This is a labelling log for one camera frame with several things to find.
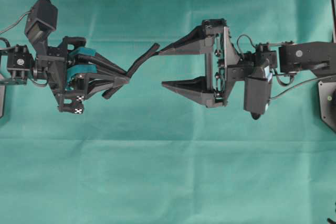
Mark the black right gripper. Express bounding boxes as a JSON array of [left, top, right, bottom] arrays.
[[158, 19, 243, 108]]

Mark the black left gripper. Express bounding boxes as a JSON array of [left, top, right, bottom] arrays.
[[34, 36, 130, 114]]

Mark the black Velcro strap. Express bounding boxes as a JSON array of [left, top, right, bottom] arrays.
[[102, 42, 161, 100]]

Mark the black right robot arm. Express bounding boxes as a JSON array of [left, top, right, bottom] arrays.
[[158, 19, 335, 114]]

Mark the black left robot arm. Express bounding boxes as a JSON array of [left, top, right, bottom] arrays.
[[1, 36, 131, 114]]

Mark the green drape cloth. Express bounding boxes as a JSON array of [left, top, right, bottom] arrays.
[[1, 0, 335, 223]]

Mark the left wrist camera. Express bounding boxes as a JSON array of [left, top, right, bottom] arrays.
[[25, 0, 58, 55]]

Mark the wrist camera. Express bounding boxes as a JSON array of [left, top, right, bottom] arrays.
[[244, 62, 272, 120], [25, 0, 58, 55]]

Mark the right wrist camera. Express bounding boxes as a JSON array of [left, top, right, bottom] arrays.
[[244, 62, 272, 120]]

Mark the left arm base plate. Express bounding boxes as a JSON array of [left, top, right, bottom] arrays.
[[0, 85, 6, 118]]

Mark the grey left camera cable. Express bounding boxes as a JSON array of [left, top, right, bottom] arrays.
[[0, 10, 34, 36]]

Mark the grey camera cable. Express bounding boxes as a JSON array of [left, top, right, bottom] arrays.
[[270, 76, 331, 100], [0, 10, 34, 36]]

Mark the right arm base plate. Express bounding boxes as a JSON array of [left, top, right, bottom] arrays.
[[318, 80, 335, 132]]

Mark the grey right camera cable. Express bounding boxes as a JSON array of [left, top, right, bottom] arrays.
[[270, 76, 331, 100]]

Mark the black cable bottom right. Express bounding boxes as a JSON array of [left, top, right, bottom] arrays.
[[326, 200, 336, 224]]

